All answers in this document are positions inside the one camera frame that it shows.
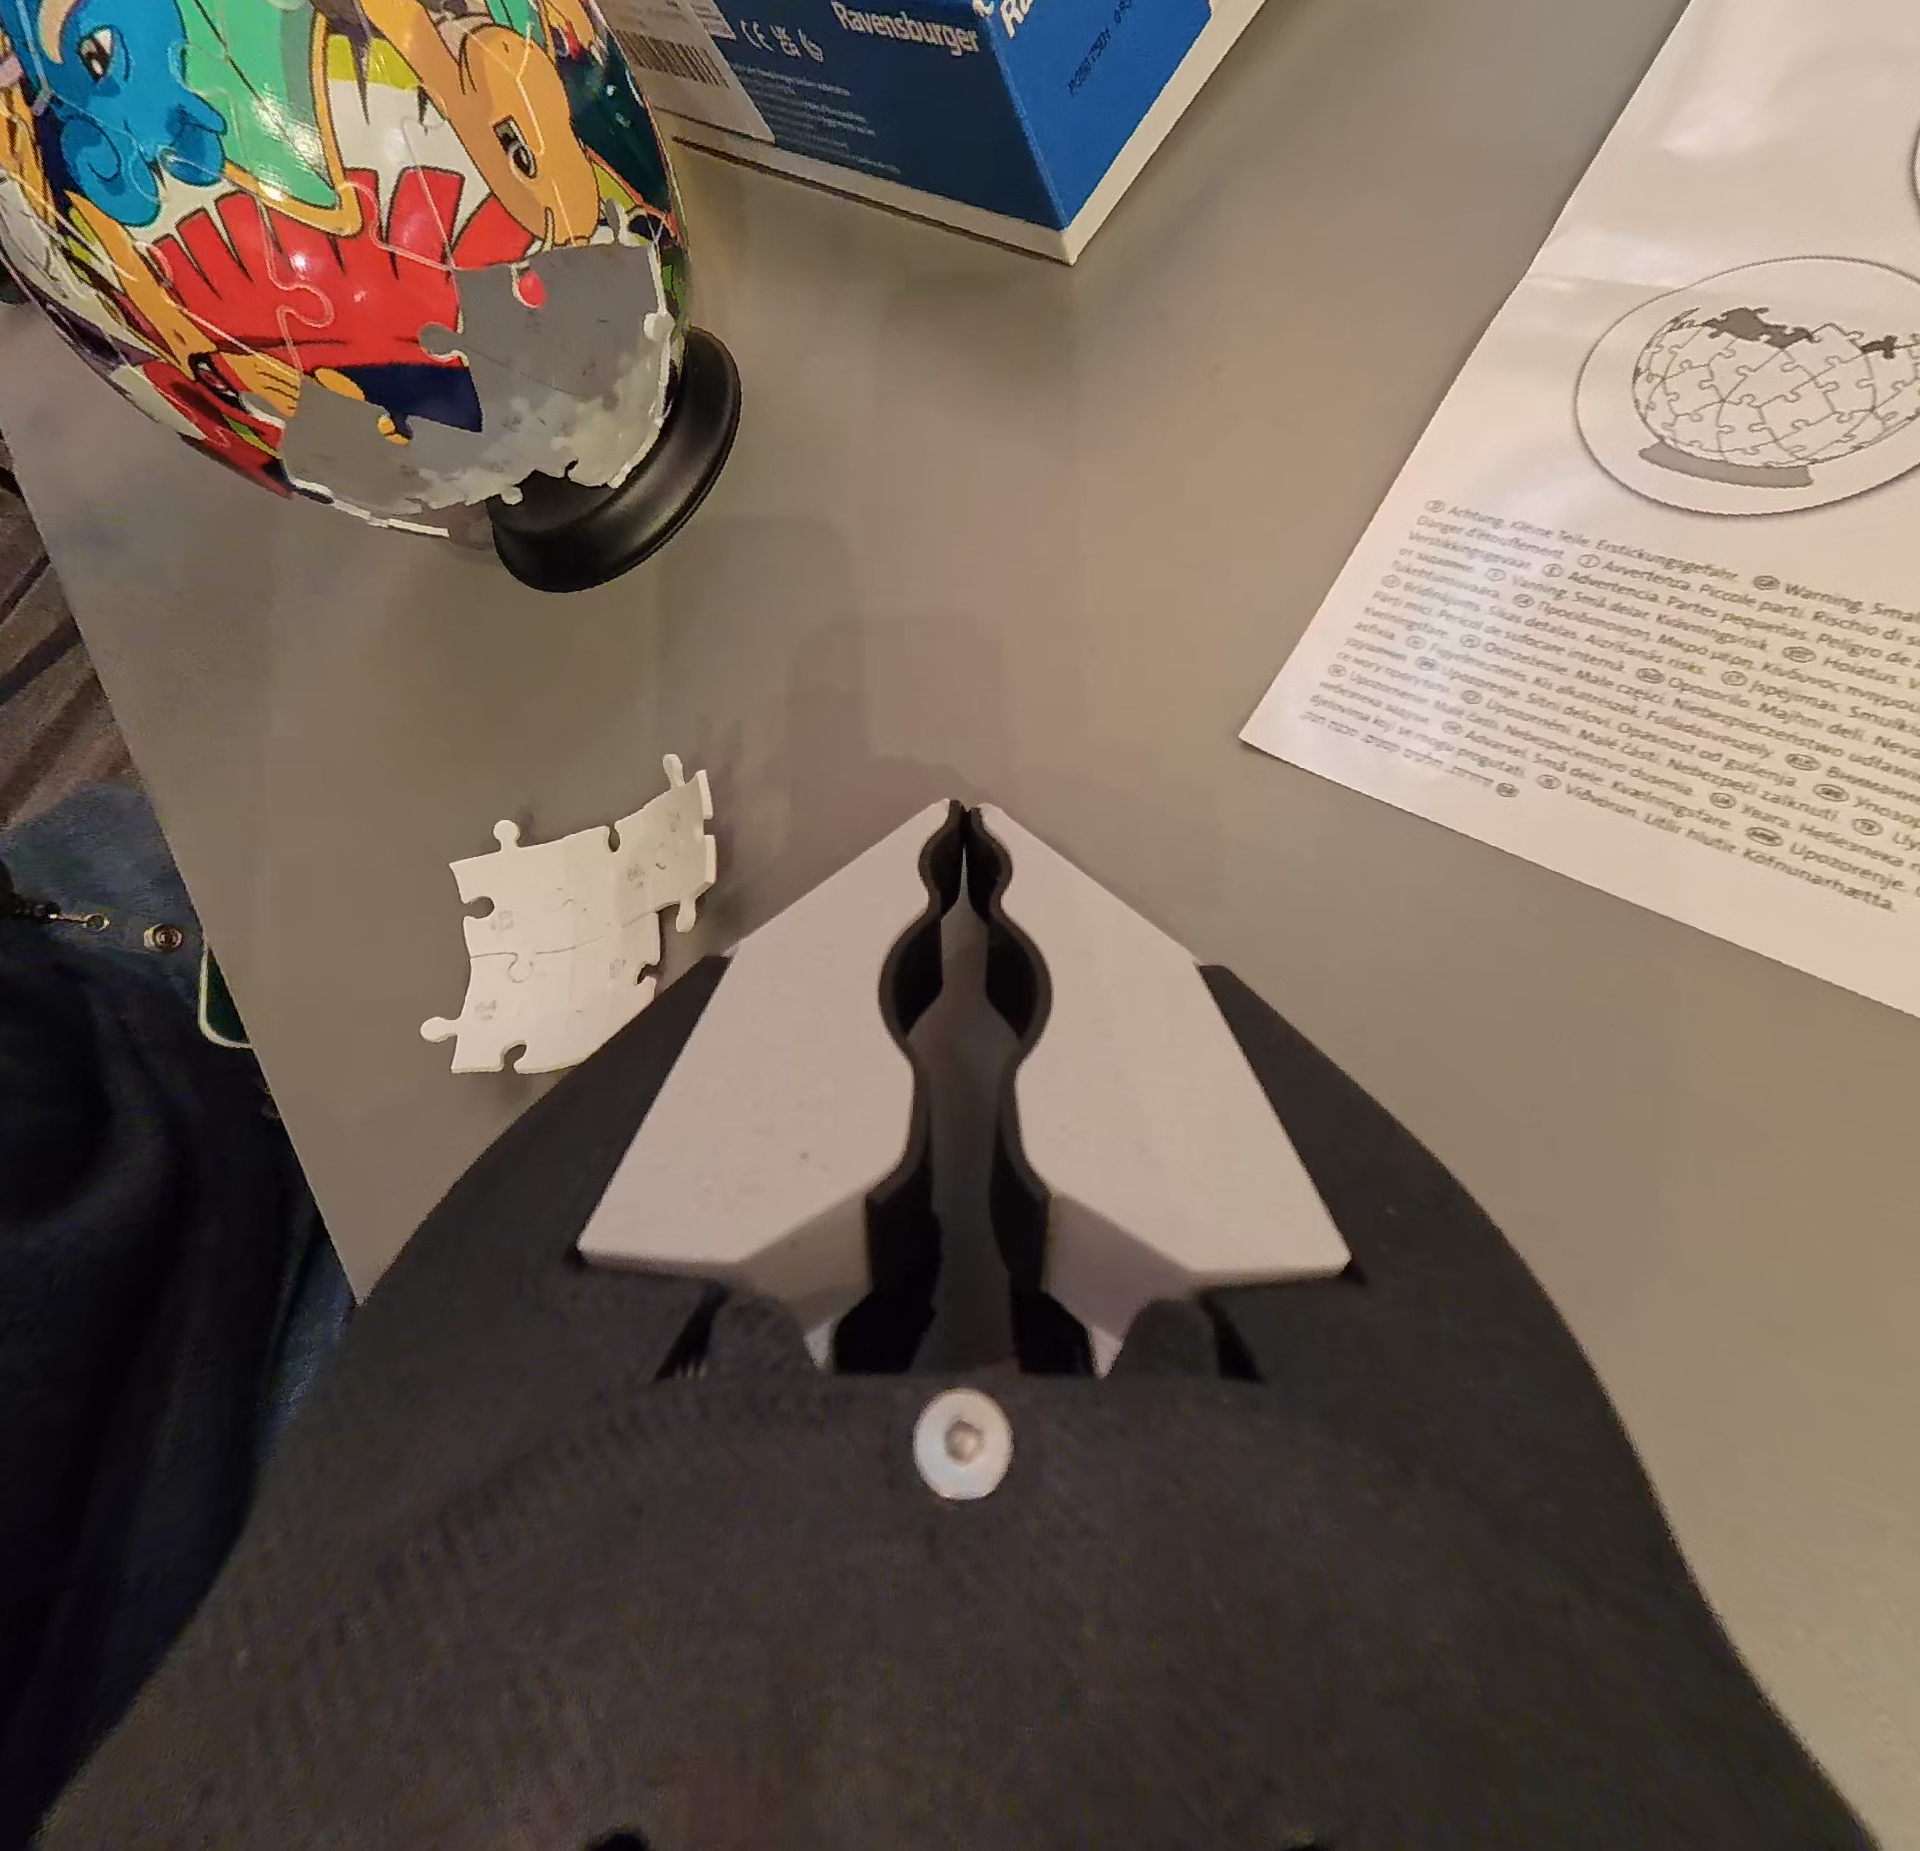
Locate black ball stand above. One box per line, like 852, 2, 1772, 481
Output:
486, 334, 747, 596

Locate colourful puzzle ball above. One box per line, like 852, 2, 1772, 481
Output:
0, 0, 695, 533

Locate blue puzzle box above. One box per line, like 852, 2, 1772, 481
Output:
557, 0, 1324, 268

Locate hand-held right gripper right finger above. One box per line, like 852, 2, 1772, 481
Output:
964, 805, 1355, 1375

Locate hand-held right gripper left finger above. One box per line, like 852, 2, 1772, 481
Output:
577, 797, 964, 1375

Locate joined white puzzle pieces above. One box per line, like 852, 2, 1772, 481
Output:
419, 753, 719, 1080

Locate white instruction sheet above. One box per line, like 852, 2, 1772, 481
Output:
1241, 0, 1920, 1025

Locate person's leg in blue jeans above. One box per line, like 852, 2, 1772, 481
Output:
0, 777, 368, 1449

